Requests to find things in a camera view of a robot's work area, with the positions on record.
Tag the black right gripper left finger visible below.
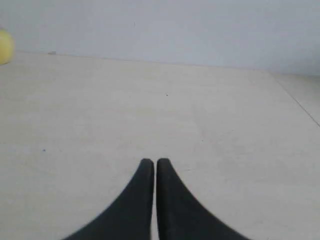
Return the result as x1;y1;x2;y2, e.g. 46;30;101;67
66;158;154;240

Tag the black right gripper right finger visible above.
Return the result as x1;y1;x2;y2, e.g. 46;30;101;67
156;158;247;240

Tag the yellow tennis ball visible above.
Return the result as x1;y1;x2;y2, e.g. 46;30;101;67
0;28;15;65

